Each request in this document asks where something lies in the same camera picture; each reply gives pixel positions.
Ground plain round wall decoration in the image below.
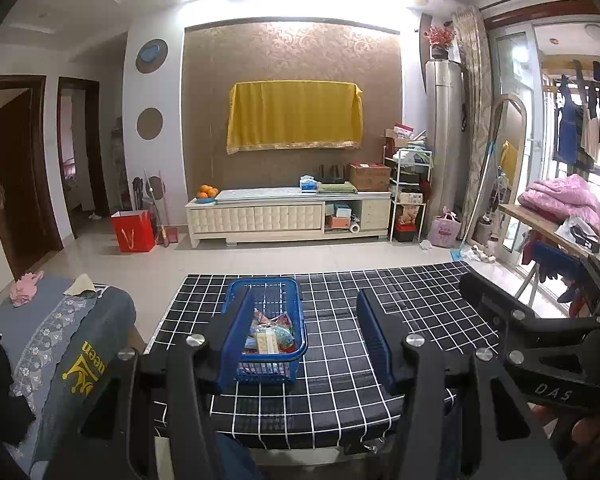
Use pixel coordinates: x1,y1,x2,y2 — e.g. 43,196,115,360
136,107,164,140

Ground broom and cleaning tools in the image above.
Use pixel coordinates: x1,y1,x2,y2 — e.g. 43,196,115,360
129,169,179,248

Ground hanging clothes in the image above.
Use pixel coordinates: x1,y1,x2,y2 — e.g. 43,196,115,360
554,59,600,167

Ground light blue snack packet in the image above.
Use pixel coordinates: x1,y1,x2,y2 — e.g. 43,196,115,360
270,326,296,349

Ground clothes under wooden table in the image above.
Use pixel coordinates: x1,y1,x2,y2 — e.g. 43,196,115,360
521,231,582,283

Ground pink bag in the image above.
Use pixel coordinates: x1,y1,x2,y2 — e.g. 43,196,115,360
427,207,462,249

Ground white metal shelf rack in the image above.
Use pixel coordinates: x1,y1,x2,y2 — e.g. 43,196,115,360
382,122,434,244

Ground person's right hand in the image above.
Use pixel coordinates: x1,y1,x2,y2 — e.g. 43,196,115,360
530,401,600,461

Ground blue mop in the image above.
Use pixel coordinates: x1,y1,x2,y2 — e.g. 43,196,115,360
449,141,499,264

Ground blue plastic basket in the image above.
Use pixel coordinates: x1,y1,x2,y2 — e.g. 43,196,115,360
221,277,310,385

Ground black cloth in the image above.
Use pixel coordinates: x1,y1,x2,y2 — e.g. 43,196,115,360
0,341,37,447

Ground pink cloth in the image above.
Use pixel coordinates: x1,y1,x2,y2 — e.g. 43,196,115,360
9,270,45,307

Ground wide brown door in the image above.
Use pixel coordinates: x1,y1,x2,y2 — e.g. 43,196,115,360
0,74,64,277

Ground red paper bag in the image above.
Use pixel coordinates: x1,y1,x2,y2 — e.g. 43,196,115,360
111,209,156,254

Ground green-edged cracker packet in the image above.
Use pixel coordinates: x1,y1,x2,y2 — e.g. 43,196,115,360
255,328,280,356

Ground silver standing air conditioner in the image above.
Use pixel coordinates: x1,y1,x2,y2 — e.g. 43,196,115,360
425,58,469,222

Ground vase with red flowers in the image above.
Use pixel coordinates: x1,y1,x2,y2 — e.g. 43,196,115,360
423,24,457,60

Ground patterned curtain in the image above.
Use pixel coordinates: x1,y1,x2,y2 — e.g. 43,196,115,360
452,6,497,242

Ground black router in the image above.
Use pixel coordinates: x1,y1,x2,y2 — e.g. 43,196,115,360
318,163,349,186

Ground black checkered tablecloth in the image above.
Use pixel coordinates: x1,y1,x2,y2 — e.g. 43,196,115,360
145,260,504,449

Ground narrow brown door frame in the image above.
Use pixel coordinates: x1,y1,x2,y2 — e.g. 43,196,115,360
57,77,112,239

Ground wooden table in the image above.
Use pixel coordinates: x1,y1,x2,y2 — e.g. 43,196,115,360
496,203,600,311

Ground yellow cloth cover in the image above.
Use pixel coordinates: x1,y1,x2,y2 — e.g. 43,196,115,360
226,79,364,155

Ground arched standing mirror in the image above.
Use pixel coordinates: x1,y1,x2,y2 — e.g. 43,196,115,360
472,93,529,267

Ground brown box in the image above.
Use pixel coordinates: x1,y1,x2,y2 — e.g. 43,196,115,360
348,162,392,192

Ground round wall decoration with plate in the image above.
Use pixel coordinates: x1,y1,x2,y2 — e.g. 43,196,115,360
134,38,169,74

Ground grey plastic bag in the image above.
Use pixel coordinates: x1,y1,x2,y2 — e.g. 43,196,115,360
555,214,600,254

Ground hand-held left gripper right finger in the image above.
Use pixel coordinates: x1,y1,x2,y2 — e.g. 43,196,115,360
356,289,567,480

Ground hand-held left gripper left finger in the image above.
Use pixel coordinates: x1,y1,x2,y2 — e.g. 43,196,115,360
45,287,257,480

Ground white TV cabinet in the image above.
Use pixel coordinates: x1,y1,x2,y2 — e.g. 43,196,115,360
185,187,394,249

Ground person's leg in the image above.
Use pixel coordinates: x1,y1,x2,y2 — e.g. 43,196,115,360
214,432,262,480

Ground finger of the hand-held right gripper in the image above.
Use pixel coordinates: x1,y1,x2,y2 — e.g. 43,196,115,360
458,271,600,337

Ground pink quilt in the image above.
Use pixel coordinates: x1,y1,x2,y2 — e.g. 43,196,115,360
517,173,600,221

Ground grey embroidered blanket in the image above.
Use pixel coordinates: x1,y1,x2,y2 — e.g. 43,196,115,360
0,274,137,480

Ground cream cloth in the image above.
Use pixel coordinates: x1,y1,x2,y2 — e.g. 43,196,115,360
62,273,97,297

